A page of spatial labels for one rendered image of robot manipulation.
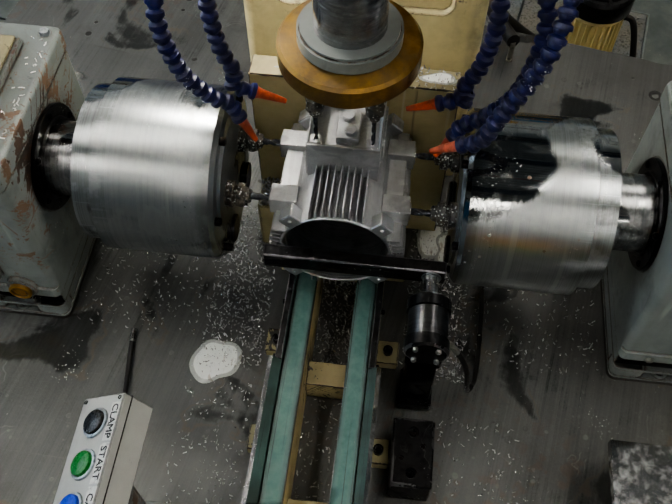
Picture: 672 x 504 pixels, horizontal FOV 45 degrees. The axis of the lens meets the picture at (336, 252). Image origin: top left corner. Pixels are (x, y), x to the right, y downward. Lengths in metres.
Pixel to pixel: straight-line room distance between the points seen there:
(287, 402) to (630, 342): 0.51
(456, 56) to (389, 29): 0.29
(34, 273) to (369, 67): 0.62
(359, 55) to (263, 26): 0.34
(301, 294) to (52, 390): 0.42
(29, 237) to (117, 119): 0.22
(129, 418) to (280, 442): 0.23
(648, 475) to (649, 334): 0.20
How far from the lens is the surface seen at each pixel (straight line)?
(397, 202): 1.11
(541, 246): 1.08
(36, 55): 1.25
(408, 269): 1.11
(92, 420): 1.00
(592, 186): 1.08
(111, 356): 1.35
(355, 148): 1.08
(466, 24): 1.24
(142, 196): 1.11
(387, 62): 0.99
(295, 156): 1.18
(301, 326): 1.19
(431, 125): 1.21
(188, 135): 1.09
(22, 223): 1.20
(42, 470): 1.30
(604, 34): 2.10
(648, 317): 1.20
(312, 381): 1.23
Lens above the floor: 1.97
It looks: 57 degrees down
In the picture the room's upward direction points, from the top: straight up
